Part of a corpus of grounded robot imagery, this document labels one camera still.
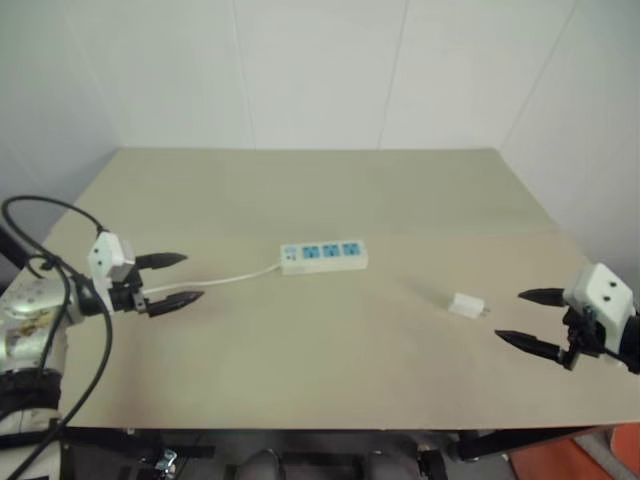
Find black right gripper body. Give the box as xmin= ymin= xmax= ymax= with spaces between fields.
xmin=558 ymin=306 xmax=609 ymax=372

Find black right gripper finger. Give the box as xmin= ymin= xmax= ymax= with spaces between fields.
xmin=517 ymin=287 xmax=569 ymax=308
xmin=494 ymin=329 xmax=563 ymax=363

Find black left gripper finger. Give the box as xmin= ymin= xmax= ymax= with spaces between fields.
xmin=144 ymin=290 xmax=207 ymax=320
xmin=134 ymin=251 xmax=189 ymax=272

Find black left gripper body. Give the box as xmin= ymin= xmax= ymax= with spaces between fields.
xmin=107 ymin=266 xmax=151 ymax=316

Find white plug adapter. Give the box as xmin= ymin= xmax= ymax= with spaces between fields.
xmin=447 ymin=293 xmax=492 ymax=320

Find white power strip blue sockets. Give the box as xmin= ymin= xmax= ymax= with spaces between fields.
xmin=279 ymin=239 xmax=371 ymax=276

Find orange object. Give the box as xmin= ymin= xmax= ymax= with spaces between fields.
xmin=508 ymin=422 xmax=640 ymax=480

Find small metal clamp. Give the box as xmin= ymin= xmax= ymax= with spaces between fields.
xmin=153 ymin=448 xmax=180 ymax=472

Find dark rounded shape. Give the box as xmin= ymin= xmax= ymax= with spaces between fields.
xmin=238 ymin=448 xmax=282 ymax=480
xmin=352 ymin=448 xmax=404 ymax=480

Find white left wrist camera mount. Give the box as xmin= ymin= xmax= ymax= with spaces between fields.
xmin=87 ymin=231 xmax=137 ymax=297

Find white power strip cord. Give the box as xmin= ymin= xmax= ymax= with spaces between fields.
xmin=141 ymin=263 xmax=282 ymax=297

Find black table frame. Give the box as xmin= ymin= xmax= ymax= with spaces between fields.
xmin=62 ymin=423 xmax=624 ymax=465

